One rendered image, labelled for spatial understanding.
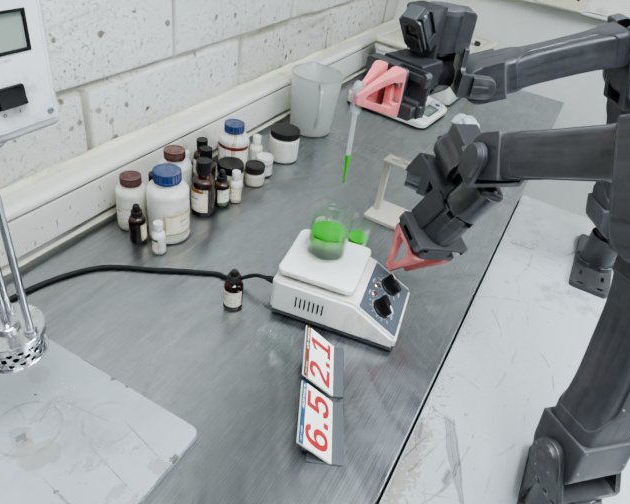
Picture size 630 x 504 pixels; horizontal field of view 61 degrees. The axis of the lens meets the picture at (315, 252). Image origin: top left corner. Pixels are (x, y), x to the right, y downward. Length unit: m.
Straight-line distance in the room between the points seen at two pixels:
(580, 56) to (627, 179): 0.44
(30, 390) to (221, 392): 0.23
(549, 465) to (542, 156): 0.32
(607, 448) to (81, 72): 0.88
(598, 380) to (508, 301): 0.44
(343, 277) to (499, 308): 0.31
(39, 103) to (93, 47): 0.56
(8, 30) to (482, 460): 0.67
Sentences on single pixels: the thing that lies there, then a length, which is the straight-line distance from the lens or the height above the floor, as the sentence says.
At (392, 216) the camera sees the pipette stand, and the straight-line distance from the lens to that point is 1.11.
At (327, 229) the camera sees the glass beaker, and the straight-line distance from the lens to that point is 0.78.
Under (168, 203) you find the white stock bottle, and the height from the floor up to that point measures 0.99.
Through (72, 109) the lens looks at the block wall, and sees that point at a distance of 0.98.
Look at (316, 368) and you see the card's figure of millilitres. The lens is 0.74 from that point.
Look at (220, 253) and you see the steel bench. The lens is 0.95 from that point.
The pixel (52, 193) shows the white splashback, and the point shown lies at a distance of 0.94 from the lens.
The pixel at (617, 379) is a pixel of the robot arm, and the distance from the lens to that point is 0.58.
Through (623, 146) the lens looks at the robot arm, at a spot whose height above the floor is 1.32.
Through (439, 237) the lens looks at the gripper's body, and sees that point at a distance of 0.77.
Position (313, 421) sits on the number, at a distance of 0.69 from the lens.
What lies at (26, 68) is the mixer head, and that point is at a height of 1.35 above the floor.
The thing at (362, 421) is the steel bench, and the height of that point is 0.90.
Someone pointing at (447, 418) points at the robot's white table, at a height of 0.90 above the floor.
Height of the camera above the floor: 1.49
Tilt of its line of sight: 37 degrees down
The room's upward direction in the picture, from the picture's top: 10 degrees clockwise
